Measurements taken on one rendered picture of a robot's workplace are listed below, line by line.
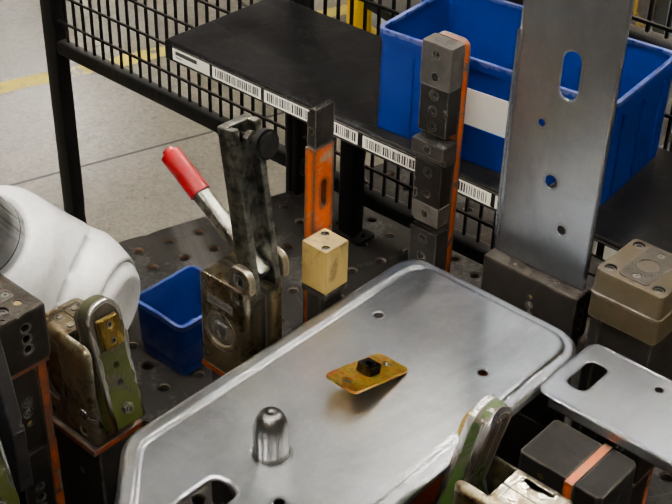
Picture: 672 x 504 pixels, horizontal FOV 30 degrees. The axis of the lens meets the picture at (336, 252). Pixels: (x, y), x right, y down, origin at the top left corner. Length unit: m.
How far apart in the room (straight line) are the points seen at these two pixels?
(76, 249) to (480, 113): 0.48
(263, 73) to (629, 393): 0.69
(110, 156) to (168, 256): 1.68
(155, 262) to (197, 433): 0.76
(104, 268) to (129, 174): 2.04
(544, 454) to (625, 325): 0.18
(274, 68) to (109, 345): 0.65
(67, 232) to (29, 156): 2.16
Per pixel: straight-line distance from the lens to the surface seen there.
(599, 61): 1.21
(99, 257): 1.42
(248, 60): 1.68
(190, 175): 1.23
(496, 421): 0.99
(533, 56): 1.25
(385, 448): 1.12
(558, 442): 1.17
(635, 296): 1.25
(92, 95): 3.86
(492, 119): 1.42
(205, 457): 1.11
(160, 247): 1.90
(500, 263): 1.35
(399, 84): 1.48
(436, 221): 1.44
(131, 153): 3.54
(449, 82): 1.35
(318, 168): 1.24
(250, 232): 1.18
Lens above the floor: 1.77
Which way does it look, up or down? 35 degrees down
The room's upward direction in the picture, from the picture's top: 2 degrees clockwise
